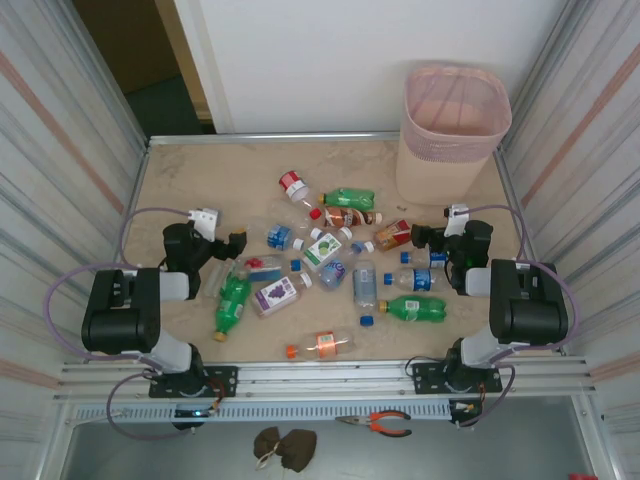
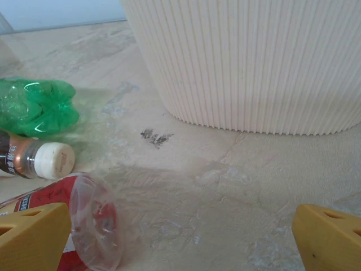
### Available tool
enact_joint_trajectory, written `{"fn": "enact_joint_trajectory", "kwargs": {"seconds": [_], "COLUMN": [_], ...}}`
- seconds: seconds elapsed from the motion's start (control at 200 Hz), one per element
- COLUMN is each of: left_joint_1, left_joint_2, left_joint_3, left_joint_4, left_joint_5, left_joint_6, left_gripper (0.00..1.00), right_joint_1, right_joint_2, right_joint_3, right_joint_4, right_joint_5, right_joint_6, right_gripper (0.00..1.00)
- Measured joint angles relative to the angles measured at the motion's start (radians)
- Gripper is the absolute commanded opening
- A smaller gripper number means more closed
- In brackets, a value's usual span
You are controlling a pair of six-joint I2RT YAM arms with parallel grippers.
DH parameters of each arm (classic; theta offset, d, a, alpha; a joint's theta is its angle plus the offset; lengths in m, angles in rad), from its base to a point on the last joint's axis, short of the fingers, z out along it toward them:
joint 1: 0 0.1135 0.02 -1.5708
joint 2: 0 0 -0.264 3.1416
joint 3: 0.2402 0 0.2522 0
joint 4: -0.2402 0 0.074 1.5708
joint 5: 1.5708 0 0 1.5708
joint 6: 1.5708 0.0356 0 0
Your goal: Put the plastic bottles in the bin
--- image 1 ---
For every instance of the small blue label bottle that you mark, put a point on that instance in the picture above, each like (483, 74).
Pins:
(279, 235)

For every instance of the red fruit blue label bottle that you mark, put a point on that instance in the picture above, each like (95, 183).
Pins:
(265, 267)

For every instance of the clear crushed bottle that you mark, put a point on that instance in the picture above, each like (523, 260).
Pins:
(217, 280)

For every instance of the red white label bottle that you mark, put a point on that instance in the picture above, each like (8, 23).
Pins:
(290, 181)

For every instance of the purple grape label bottle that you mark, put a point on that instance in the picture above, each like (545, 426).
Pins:
(277, 295)

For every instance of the green bottle yellow cap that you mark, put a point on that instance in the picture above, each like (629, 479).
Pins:
(350, 198)
(415, 309)
(232, 305)

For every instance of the lime green white label bottle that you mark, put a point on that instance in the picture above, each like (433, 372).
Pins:
(322, 250)

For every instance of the purple label bottle blue cap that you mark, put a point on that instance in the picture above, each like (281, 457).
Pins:
(334, 272)

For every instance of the brown label bottle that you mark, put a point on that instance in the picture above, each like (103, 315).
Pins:
(345, 217)

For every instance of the grey label bottle blue cap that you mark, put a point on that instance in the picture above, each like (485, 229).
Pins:
(365, 285)

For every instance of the orange label clear bottle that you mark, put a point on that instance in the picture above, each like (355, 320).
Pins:
(325, 345)

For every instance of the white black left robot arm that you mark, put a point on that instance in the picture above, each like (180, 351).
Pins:
(115, 320)

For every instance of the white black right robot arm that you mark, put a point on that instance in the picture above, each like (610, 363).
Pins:
(530, 310)

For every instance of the beige ribbed bin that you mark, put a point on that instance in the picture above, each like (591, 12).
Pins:
(430, 180)

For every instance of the pink bin liner bag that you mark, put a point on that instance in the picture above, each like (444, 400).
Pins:
(450, 150)

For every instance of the blue label water bottle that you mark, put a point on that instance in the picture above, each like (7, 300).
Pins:
(415, 257)
(420, 280)

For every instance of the orange red label bottle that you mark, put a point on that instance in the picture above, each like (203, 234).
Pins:
(390, 235)

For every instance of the black controller board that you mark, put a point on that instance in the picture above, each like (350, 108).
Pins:
(460, 407)
(192, 413)

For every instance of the brown wooden door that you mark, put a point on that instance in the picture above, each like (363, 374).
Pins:
(130, 45)

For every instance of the brown cloth pouch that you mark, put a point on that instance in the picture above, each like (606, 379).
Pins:
(295, 447)

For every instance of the small red object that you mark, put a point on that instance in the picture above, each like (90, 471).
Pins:
(582, 476)

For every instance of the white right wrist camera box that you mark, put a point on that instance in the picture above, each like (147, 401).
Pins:
(456, 220)

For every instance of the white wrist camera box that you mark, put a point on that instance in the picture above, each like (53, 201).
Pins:
(456, 220)
(206, 220)

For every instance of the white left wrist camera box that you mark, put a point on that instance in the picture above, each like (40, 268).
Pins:
(206, 220)

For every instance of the aluminium table edge rail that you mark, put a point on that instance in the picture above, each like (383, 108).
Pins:
(275, 137)

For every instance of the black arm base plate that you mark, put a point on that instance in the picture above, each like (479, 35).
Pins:
(425, 375)
(225, 377)

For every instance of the aluminium mounting rail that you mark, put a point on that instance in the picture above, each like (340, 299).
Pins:
(325, 375)

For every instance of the white door frame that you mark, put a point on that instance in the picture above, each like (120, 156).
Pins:
(200, 60)

